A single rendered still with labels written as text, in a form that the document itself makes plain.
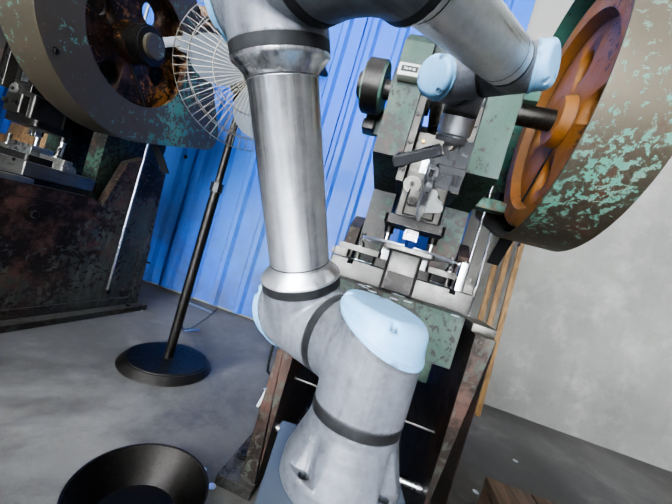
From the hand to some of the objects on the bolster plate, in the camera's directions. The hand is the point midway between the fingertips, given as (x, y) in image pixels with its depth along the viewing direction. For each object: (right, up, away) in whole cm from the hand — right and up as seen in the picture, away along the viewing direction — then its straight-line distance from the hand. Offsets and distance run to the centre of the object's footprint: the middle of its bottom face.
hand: (416, 215), depth 81 cm
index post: (+16, -21, +15) cm, 30 cm away
